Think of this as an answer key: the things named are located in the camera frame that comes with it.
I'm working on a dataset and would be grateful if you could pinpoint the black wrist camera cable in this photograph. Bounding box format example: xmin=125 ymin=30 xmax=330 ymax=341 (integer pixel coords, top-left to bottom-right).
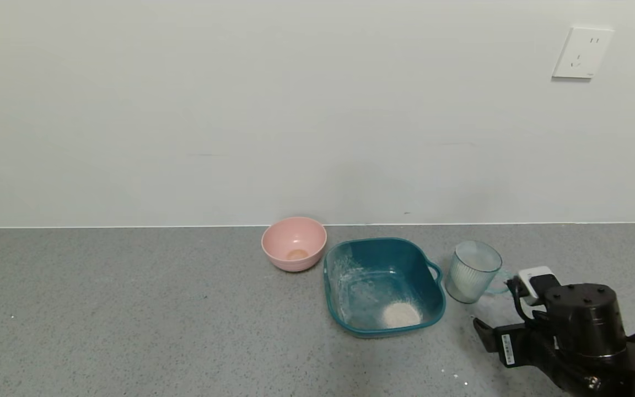
xmin=507 ymin=278 xmax=534 ymax=327

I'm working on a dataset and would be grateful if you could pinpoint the white powder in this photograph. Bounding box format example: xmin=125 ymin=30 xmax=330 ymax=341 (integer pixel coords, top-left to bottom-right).
xmin=382 ymin=302 xmax=423 ymax=329

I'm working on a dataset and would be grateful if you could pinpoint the pink ribbed plastic bowl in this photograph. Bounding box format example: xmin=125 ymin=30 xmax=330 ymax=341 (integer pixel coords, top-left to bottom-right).
xmin=261 ymin=216 xmax=327 ymax=272

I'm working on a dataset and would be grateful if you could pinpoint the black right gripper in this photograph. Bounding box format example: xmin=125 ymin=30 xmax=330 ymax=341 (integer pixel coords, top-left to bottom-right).
xmin=472 ymin=316 xmax=559 ymax=373

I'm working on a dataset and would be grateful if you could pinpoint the clear ribbed cup with handle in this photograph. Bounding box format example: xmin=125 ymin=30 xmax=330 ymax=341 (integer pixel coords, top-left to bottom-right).
xmin=444 ymin=240 xmax=511 ymax=304

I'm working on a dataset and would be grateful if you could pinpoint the teal square plastic basin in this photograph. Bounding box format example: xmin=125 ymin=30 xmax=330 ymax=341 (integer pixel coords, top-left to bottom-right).
xmin=323 ymin=238 xmax=446 ymax=338

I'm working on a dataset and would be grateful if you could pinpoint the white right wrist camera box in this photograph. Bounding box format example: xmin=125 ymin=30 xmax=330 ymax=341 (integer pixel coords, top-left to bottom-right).
xmin=518 ymin=266 xmax=561 ymax=305

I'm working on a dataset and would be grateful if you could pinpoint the white wall power socket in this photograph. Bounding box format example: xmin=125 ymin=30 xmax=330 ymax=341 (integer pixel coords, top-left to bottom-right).
xmin=552 ymin=26 xmax=615 ymax=79

